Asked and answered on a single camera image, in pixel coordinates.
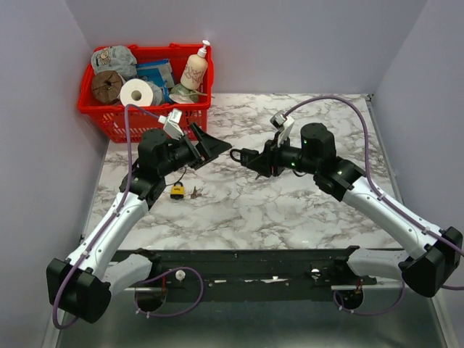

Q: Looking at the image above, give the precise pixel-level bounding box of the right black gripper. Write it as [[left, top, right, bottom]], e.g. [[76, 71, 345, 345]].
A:
[[246, 130, 319, 178]]

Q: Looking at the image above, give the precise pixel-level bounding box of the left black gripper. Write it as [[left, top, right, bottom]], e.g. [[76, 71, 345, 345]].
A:
[[159, 123, 232, 177]]

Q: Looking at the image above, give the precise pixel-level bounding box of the black padlock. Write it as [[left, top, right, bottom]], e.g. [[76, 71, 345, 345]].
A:
[[229, 148, 260, 167]]

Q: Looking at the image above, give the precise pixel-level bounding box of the yellow padlock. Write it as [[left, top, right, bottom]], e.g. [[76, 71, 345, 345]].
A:
[[170, 181, 185, 200]]

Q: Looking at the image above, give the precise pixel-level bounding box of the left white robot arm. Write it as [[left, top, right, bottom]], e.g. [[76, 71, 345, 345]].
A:
[[46, 123, 231, 329]]

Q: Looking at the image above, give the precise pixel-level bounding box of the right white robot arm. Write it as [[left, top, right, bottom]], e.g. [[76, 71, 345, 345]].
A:
[[240, 123, 463, 297]]

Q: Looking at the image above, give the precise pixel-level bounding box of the green white packet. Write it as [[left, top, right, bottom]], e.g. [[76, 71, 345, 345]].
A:
[[169, 83, 207, 104]]

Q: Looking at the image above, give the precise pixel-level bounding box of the cream pump lotion bottle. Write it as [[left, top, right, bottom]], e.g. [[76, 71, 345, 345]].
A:
[[181, 40, 210, 90]]

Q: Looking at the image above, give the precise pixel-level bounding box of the blue plastic package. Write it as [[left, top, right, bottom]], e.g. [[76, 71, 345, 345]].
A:
[[136, 59, 175, 88]]

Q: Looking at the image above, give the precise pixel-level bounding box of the white toilet paper roll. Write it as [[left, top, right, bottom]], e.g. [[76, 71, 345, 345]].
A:
[[120, 78, 154, 107]]

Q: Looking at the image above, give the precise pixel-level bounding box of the brown paper roll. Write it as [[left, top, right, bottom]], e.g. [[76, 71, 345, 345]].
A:
[[91, 70, 125, 105]]

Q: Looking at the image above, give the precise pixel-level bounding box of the grey crumpled printed bag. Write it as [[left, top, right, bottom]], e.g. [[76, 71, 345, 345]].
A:
[[91, 46, 137, 79]]

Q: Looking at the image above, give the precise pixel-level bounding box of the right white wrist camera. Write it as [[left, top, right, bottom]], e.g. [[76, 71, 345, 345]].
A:
[[270, 112, 294, 147]]

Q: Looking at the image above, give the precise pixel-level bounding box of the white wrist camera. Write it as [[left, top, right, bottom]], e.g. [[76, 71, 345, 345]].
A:
[[270, 112, 294, 147], [158, 109, 184, 140]]

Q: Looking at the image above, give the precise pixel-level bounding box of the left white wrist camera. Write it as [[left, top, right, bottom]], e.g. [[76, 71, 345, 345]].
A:
[[158, 109, 184, 140]]

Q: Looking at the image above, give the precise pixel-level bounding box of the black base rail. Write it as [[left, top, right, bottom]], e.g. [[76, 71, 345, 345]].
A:
[[144, 246, 379, 303]]

